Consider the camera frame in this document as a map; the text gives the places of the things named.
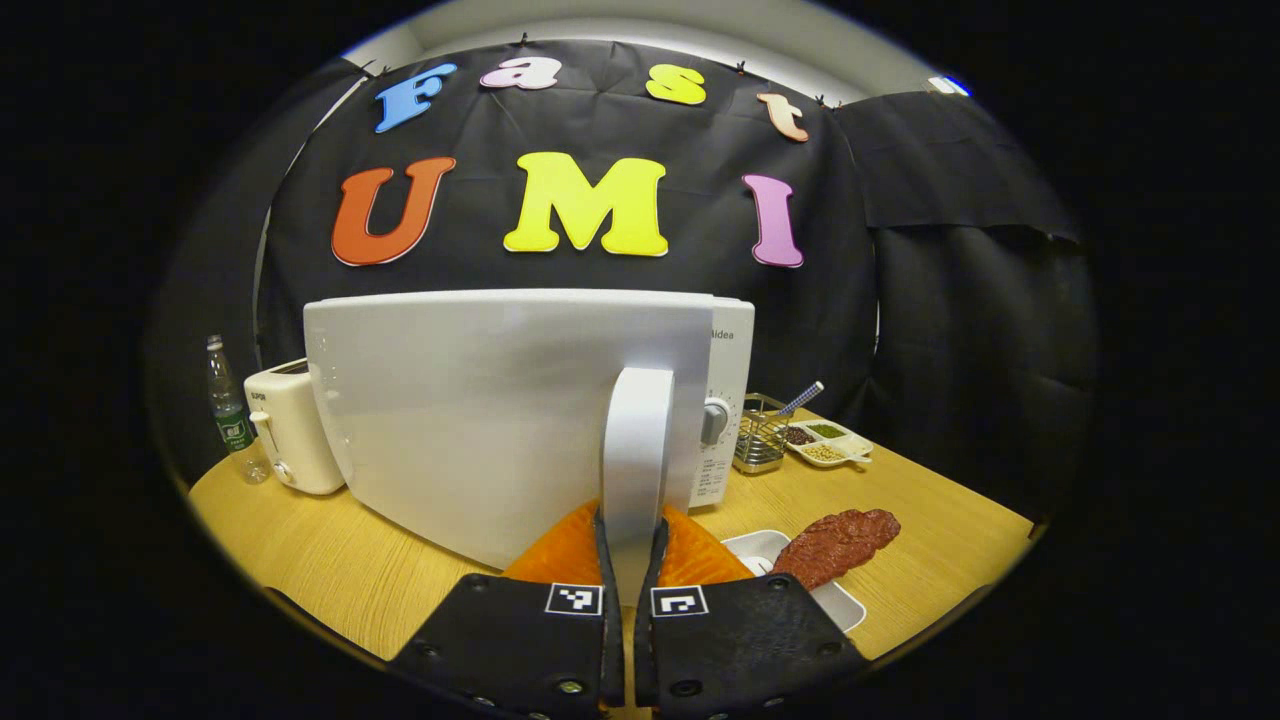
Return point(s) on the white divided spice dish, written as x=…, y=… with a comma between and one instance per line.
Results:
x=828, y=443

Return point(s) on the white toaster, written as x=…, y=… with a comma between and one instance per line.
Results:
x=295, y=430

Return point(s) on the red-brown meat steak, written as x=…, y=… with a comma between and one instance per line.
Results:
x=835, y=545

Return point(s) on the white rectangular tray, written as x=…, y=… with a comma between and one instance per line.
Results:
x=835, y=600

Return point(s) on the clear plastic water bottle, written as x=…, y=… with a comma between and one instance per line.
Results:
x=232, y=420

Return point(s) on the black backdrop cloth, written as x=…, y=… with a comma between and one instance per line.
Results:
x=620, y=130

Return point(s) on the ceiling light panel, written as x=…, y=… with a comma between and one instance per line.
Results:
x=948, y=86

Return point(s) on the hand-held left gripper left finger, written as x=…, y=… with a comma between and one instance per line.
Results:
x=614, y=660

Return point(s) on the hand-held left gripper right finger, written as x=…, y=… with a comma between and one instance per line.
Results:
x=643, y=660

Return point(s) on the white microwave oven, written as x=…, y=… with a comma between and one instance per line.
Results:
x=480, y=420

